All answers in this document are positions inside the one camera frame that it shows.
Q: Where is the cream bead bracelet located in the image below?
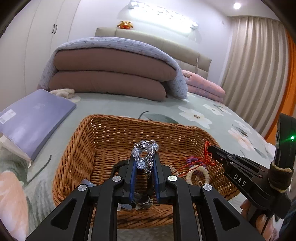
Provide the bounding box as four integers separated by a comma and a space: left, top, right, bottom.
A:
185, 165, 210, 187

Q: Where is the floral green bedspread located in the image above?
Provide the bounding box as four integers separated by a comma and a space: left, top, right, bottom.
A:
1, 93, 271, 240

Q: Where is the cream fluffy cloth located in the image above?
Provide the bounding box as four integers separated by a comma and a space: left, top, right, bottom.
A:
50, 88, 75, 99

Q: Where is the folded brown blue quilt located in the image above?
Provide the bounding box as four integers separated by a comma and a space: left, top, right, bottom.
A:
38, 37, 188, 101

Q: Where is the white wardrobe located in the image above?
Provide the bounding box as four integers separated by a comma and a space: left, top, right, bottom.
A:
1, 1, 80, 109

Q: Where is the white charging cable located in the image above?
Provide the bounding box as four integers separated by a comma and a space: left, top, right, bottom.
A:
188, 27, 201, 75

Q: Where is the silver metal hair clip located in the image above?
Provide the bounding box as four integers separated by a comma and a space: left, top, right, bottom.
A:
133, 192, 153, 210

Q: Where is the purple book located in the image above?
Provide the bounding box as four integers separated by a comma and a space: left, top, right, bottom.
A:
1, 89, 76, 163

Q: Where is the crystal bead chain bracelet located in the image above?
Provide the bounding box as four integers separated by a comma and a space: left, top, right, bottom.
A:
130, 139, 160, 173

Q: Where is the right hand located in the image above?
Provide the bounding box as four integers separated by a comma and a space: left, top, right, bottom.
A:
240, 199, 279, 240

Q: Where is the red braided cord bracelet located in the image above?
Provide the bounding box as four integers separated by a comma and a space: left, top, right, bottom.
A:
181, 141, 218, 171

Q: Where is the folded pink blanket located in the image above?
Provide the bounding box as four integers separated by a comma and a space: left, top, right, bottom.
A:
182, 70, 225, 103

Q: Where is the beige curtain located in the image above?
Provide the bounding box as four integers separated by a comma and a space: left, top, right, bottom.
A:
222, 16, 289, 136

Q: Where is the purple coil keychain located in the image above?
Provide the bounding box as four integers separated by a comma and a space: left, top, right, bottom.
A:
186, 156, 205, 166

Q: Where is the beige bed headboard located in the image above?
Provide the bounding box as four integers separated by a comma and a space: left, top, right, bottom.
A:
95, 27, 212, 79

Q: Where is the brown wicker basket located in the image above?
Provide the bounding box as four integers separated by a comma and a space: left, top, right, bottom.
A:
52, 114, 240, 229

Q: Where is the orange plush toy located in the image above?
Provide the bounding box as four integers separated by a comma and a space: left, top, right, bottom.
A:
117, 21, 133, 30

